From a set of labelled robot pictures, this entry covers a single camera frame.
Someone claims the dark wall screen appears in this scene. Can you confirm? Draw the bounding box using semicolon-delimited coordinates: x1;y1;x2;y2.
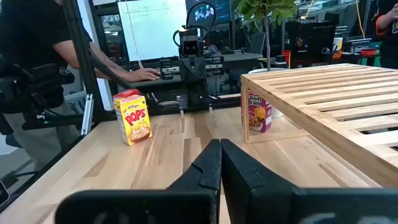
185;0;231;26

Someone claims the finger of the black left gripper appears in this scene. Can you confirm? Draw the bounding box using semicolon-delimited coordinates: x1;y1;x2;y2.
192;55;225;82
159;57;193;82

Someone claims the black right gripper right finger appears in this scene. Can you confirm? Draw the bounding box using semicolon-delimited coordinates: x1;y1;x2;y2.
220;138;398;224

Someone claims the white lit computer monitor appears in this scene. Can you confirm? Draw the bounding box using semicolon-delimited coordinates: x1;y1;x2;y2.
117;0;189;63

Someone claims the black equipment cabinet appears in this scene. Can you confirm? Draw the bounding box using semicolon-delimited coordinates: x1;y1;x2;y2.
284;20;337;63

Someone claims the grey desk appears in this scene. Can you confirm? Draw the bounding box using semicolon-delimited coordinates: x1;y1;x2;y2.
130;52;264;88

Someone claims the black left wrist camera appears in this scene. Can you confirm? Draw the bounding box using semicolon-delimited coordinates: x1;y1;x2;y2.
180;35;200;57

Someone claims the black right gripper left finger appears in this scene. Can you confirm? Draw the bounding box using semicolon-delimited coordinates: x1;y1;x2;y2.
54;138;223;224

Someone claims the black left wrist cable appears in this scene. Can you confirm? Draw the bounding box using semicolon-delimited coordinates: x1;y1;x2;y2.
172;1;217;47

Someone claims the purple Raisin Bran cereal box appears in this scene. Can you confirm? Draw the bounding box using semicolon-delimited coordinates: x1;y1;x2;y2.
241;88;272;133

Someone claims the person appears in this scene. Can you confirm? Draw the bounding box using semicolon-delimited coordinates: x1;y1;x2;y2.
0;0;161;170
374;0;398;70

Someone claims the yellow Corn Pops cereal box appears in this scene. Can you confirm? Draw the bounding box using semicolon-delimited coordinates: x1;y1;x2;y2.
113;94;153;147

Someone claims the silver aluminium bracket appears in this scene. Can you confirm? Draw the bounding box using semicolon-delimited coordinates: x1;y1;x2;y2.
80;93;95;136

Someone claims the black left mounting frame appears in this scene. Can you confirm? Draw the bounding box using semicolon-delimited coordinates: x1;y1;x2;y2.
62;0;242;124

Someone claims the wooden slatted shelf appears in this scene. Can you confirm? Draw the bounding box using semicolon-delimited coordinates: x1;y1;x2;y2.
240;63;398;189

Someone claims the green leafy plant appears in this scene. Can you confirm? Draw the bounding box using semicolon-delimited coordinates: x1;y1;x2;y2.
233;0;299;71

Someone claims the orange chair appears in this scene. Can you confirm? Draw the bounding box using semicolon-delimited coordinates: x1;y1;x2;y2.
280;49;292;68

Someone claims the yellow cable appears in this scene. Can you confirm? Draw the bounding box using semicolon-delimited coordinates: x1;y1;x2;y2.
355;0;366;39

